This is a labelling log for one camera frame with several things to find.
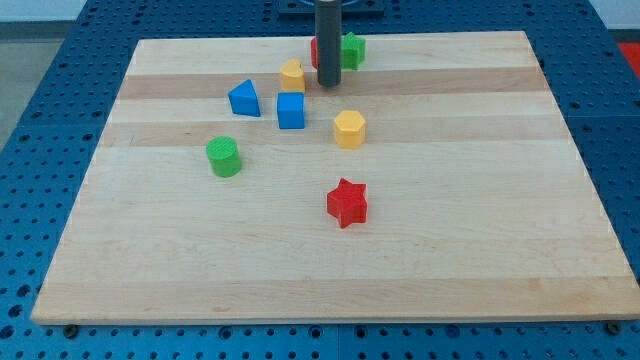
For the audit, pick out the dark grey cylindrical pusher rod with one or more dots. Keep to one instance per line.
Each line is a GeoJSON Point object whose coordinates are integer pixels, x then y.
{"type": "Point", "coordinates": [328, 26]}

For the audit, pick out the yellow heart block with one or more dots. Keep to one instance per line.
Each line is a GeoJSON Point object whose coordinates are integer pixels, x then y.
{"type": "Point", "coordinates": [292, 76]}

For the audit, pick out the blue triangle block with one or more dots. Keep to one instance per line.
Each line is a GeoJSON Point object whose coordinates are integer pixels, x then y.
{"type": "Point", "coordinates": [244, 99]}

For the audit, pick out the red block behind rod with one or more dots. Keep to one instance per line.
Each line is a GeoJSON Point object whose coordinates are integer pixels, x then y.
{"type": "Point", "coordinates": [314, 53]}

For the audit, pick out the green star block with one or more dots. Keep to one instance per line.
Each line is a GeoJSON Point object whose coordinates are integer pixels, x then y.
{"type": "Point", "coordinates": [353, 51]}

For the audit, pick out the blue cube block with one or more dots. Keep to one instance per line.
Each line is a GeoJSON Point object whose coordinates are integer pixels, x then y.
{"type": "Point", "coordinates": [290, 110]}

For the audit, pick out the yellow hexagon block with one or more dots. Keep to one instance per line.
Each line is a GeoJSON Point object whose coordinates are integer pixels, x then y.
{"type": "Point", "coordinates": [349, 129]}

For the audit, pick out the green cylinder block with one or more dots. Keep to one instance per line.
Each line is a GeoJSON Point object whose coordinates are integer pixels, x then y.
{"type": "Point", "coordinates": [223, 155]}

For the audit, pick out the red star block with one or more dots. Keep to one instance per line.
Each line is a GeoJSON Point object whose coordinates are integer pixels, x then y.
{"type": "Point", "coordinates": [348, 203]}

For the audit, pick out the light wooden board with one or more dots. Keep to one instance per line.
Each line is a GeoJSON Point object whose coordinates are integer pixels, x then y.
{"type": "Point", "coordinates": [439, 182]}

